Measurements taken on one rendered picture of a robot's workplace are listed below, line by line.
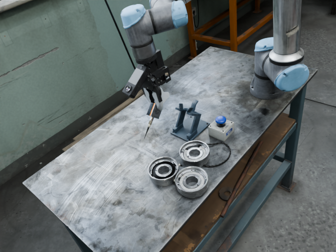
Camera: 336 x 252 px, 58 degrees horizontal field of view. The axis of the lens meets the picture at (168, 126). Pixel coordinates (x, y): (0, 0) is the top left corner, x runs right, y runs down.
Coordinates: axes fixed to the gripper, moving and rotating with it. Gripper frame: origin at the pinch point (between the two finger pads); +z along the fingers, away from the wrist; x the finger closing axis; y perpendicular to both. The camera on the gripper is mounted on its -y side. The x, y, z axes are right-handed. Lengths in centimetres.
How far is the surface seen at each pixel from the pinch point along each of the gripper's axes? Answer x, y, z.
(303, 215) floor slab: -33, 51, 99
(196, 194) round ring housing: -29.3, -13.7, 13.2
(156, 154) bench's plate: -4.0, -8.3, 14.8
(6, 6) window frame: 134, 3, -26
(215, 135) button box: -16.2, 11.3, 14.6
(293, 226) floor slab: -32, 42, 99
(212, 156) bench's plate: -21.0, 3.4, 16.2
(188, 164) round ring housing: -18.9, -6.1, 13.1
